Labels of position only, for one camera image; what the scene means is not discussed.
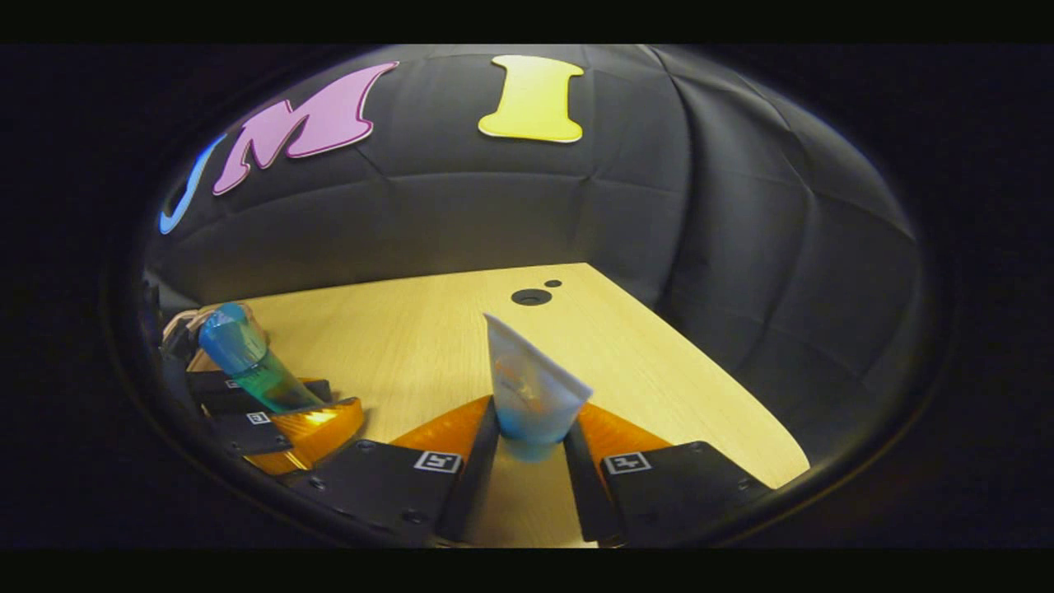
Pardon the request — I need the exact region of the white and blue tube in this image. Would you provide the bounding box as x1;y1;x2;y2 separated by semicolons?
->
483;313;594;462

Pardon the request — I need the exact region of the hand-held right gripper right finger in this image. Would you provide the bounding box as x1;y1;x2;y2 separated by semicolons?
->
563;401;773;548

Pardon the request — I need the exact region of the black backdrop cloth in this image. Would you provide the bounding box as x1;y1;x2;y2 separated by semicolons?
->
144;45;935;462

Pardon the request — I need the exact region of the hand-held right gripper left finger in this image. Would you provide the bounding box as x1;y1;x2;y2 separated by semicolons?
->
280;394;501;549

